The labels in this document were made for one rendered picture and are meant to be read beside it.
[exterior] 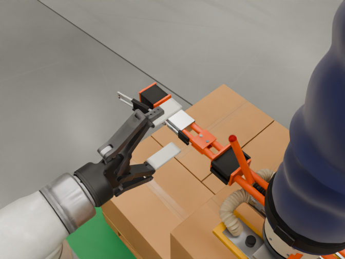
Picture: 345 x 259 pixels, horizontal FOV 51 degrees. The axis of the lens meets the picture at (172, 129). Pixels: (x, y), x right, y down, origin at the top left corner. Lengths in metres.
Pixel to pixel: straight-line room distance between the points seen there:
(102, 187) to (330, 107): 0.38
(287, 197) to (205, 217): 0.55
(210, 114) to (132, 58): 1.37
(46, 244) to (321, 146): 0.46
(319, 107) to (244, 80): 2.54
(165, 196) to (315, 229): 1.08
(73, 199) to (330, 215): 0.48
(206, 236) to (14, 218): 0.81
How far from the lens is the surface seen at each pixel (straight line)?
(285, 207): 0.82
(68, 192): 0.60
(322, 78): 0.58
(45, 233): 0.59
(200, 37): 3.50
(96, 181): 0.61
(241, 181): 1.04
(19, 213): 0.60
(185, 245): 1.27
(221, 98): 2.19
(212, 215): 1.31
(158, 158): 0.74
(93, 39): 3.55
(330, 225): 0.79
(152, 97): 1.20
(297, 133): 0.68
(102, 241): 2.32
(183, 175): 1.85
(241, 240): 1.09
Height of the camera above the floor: 2.13
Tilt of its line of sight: 52 degrees down
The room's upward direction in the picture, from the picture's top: straight up
